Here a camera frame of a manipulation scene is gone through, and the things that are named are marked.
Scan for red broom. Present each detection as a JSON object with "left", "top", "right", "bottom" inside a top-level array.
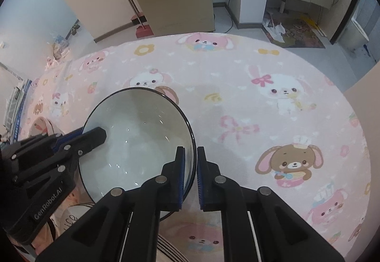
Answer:
[{"left": 127, "top": 0, "right": 154, "bottom": 39}]

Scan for white life cartoon plate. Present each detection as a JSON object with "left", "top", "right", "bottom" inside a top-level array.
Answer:
[{"left": 51, "top": 203, "right": 95, "bottom": 237}]

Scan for pink cartoon tablecloth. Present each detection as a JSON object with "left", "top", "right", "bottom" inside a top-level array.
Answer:
[{"left": 19, "top": 33, "right": 371, "bottom": 256}]

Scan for patterned floor mat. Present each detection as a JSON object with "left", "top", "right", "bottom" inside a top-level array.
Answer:
[{"left": 262, "top": 13, "right": 325, "bottom": 48}]

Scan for white ribbed bowl black rim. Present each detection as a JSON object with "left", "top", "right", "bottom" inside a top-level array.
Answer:
[{"left": 79, "top": 87, "right": 196, "bottom": 202}]

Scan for pink strawberry bowl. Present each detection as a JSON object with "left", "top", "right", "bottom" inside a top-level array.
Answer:
[{"left": 29, "top": 117, "right": 64, "bottom": 136}]

